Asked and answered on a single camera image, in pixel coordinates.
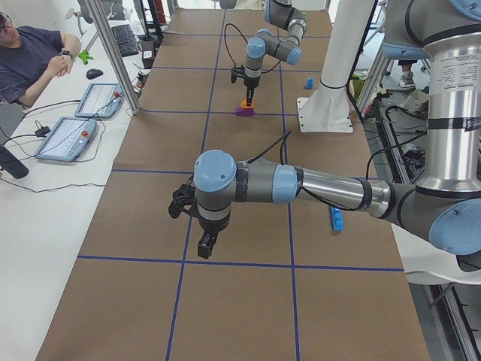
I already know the seated person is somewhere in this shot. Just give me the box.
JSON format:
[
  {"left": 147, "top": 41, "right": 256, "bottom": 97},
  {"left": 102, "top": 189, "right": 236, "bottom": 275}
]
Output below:
[{"left": 0, "top": 9, "right": 82, "bottom": 108}]

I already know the purple trapezoid block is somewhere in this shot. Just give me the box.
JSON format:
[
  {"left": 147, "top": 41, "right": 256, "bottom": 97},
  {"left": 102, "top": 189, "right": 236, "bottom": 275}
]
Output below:
[{"left": 235, "top": 108, "right": 255, "bottom": 117}]

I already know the long blue brick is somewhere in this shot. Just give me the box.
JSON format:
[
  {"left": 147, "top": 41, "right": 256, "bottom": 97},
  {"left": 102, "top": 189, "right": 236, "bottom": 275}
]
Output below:
[{"left": 329, "top": 206, "right": 344, "bottom": 235}]

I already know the green toy figure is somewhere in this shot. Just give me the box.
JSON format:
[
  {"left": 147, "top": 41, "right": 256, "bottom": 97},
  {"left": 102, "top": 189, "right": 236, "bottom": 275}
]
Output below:
[{"left": 78, "top": 49, "right": 94, "bottom": 65}]

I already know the teach pendant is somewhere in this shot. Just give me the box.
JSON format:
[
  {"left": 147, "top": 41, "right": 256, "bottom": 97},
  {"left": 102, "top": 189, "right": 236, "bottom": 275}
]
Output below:
[
  {"left": 74, "top": 83, "right": 123, "bottom": 119},
  {"left": 35, "top": 117, "right": 97, "bottom": 162}
]

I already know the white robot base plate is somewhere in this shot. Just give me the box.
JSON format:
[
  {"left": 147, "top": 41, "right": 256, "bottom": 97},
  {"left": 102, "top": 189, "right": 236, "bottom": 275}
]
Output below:
[{"left": 297, "top": 97, "right": 353, "bottom": 133}]

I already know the aluminium frame post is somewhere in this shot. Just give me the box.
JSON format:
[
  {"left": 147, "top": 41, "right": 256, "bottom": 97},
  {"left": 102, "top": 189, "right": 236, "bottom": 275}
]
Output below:
[{"left": 86, "top": 0, "right": 141, "bottom": 115}]

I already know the far teach pendant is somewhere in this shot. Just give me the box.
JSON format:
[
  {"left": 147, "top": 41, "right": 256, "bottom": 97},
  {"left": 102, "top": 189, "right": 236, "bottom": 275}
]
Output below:
[{"left": 74, "top": 83, "right": 123, "bottom": 119}]

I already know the black computer mouse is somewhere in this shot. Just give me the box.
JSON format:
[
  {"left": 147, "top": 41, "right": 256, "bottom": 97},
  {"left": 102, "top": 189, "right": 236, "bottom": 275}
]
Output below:
[{"left": 86, "top": 68, "right": 104, "bottom": 80}]

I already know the black keyboard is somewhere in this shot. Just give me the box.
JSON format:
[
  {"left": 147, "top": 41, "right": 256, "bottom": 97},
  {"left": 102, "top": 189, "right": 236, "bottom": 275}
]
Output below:
[{"left": 110, "top": 24, "right": 138, "bottom": 57}]

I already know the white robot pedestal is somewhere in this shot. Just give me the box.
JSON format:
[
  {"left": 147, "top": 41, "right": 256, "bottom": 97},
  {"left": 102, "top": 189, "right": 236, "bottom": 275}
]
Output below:
[{"left": 307, "top": 0, "right": 377, "bottom": 109}]

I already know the white chair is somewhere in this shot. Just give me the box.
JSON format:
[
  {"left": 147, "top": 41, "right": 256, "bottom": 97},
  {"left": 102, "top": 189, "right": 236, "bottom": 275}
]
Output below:
[{"left": 392, "top": 224, "right": 480, "bottom": 285}]

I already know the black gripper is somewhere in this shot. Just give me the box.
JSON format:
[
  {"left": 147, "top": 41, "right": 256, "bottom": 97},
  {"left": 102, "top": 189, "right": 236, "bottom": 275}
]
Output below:
[
  {"left": 231, "top": 65, "right": 261, "bottom": 105},
  {"left": 168, "top": 184, "right": 230, "bottom": 259}
]

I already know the near teach pendant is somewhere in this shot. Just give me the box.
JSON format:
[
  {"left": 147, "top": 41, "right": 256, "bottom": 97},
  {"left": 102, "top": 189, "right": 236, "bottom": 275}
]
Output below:
[{"left": 35, "top": 117, "right": 97, "bottom": 162}]

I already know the orange trapezoid block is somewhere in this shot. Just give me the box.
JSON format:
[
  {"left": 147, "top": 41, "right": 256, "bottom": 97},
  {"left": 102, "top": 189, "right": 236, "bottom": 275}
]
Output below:
[{"left": 241, "top": 99, "right": 255, "bottom": 109}]

